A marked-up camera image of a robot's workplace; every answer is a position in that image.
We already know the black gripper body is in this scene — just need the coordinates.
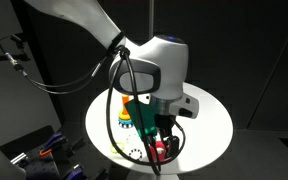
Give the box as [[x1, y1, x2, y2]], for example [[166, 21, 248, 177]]
[[154, 113, 182, 140]]

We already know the pink red ribbed ring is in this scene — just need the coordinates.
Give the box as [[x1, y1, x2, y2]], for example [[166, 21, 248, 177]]
[[149, 141, 169, 163]]

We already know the grey vertical pole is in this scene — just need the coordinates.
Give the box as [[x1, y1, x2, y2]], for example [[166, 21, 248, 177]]
[[148, 0, 155, 38]]

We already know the black perforated breadboard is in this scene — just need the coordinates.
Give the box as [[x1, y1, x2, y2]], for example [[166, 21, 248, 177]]
[[23, 151, 72, 180]]

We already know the silver metal cylinder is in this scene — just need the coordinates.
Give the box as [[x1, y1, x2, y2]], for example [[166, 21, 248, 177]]
[[10, 152, 29, 166]]

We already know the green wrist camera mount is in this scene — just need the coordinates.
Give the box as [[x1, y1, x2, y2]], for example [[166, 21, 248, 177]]
[[123, 99, 159, 138]]

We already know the small black white ring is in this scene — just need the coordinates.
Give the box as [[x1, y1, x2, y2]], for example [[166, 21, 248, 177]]
[[128, 148, 145, 161]]

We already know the clear ring with beads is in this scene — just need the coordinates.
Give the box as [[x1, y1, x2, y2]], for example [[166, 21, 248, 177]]
[[123, 133, 138, 144]]

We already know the white table pedestal base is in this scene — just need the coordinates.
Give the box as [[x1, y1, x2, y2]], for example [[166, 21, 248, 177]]
[[126, 169, 180, 180]]

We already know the blue ring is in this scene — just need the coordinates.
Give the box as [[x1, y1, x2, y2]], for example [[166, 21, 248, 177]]
[[118, 117, 132, 125]]

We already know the lime green ring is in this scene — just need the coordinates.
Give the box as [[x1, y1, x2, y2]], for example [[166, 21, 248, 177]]
[[109, 142, 125, 155]]

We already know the orange stacking post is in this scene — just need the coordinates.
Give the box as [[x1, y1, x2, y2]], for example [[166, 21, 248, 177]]
[[121, 94, 131, 116]]

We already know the orange handled clamp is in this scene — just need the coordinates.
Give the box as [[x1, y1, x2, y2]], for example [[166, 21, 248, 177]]
[[38, 147, 54, 157]]

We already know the black cable with metal plug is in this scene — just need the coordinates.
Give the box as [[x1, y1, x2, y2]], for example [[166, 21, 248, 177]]
[[0, 18, 117, 96]]

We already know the black camera bracket arm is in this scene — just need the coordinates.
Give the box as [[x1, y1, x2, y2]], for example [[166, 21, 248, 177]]
[[0, 32, 32, 65]]

